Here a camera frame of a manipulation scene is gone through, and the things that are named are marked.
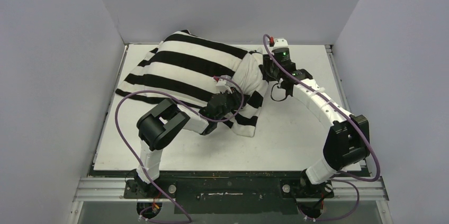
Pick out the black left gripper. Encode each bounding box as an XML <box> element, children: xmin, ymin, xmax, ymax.
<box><xmin>215</xmin><ymin>87</ymin><xmax>249</xmax><ymax>122</ymax></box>

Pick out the black white striped pillowcase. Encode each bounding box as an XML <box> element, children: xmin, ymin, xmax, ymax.
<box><xmin>115</xmin><ymin>30</ymin><xmax>268</xmax><ymax>137</ymax></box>

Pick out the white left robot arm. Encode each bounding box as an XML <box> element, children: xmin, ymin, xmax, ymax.
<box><xmin>137</xmin><ymin>87</ymin><xmax>242</xmax><ymax>198</ymax></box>

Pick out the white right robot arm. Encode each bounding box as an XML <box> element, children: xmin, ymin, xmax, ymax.
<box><xmin>262</xmin><ymin>48</ymin><xmax>370</xmax><ymax>196</ymax></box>

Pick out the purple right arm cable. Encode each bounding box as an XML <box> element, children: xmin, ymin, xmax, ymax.
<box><xmin>262</xmin><ymin>34</ymin><xmax>382</xmax><ymax>183</ymax></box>

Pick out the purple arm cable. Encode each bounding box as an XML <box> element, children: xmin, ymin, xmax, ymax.
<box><xmin>112</xmin><ymin>75</ymin><xmax>246</xmax><ymax>224</ymax></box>
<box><xmin>262</xmin><ymin>34</ymin><xmax>382</xmax><ymax>183</ymax></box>

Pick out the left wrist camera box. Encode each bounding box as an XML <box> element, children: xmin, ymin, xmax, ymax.
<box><xmin>213</xmin><ymin>75</ymin><xmax>232</xmax><ymax>92</ymax></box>

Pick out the black metal base rail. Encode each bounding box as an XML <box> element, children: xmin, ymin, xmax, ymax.
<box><xmin>69</xmin><ymin>171</ymin><xmax>392</xmax><ymax>223</ymax></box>

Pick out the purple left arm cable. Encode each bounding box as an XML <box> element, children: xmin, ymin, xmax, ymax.
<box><xmin>112</xmin><ymin>75</ymin><xmax>246</xmax><ymax>224</ymax></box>

